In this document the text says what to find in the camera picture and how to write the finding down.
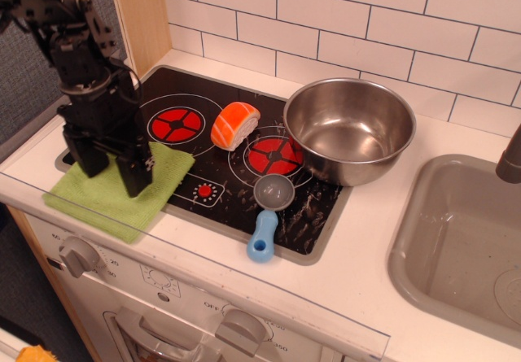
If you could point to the grey toy sink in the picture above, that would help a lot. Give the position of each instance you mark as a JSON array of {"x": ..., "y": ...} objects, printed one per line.
[{"x": 457, "y": 251}]

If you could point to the grey faucet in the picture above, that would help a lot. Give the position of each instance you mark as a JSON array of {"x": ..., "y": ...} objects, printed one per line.
[{"x": 508, "y": 167}]

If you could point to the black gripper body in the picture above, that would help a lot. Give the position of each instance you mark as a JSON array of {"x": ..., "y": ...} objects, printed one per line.
[{"x": 106, "y": 111}]

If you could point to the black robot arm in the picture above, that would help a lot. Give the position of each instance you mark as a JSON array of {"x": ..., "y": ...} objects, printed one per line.
[{"x": 72, "y": 37}]

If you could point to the black toy stovetop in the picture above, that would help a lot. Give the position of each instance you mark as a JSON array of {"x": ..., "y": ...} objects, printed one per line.
[{"x": 179, "y": 109}]

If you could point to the green towel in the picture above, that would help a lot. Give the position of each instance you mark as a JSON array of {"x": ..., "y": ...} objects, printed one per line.
[{"x": 104, "y": 203}]

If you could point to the orange yellow cloth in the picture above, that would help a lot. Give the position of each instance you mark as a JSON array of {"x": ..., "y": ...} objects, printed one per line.
[{"x": 35, "y": 354}]

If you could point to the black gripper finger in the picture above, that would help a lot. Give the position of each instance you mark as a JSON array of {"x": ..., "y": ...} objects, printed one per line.
[
  {"x": 136, "y": 172},
  {"x": 90, "y": 159}
]

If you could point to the toy salmon sushi piece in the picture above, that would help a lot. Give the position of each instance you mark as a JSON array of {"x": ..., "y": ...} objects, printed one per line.
[{"x": 234, "y": 123}]

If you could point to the grey scoop with blue handle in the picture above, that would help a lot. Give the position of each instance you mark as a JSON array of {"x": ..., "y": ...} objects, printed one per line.
[{"x": 273, "y": 193}]

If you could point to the grey oven knob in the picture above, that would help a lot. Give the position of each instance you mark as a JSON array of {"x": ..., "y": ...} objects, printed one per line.
[
  {"x": 242, "y": 331},
  {"x": 78, "y": 256}
]

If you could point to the grey left oven knob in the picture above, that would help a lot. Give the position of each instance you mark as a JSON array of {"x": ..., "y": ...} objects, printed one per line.
[{"x": 78, "y": 256}]

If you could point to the grey right oven knob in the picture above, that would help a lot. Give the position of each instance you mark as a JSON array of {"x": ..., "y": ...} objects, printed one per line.
[{"x": 242, "y": 331}]

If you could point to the stainless steel bowl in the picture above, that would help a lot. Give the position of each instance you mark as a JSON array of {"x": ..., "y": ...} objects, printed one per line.
[{"x": 348, "y": 131}]

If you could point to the wooden side post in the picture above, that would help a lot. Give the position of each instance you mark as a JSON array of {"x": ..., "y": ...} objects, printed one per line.
[{"x": 145, "y": 29}]

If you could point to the white toy oven front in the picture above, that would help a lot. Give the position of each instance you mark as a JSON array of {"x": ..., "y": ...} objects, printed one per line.
[{"x": 133, "y": 312}]

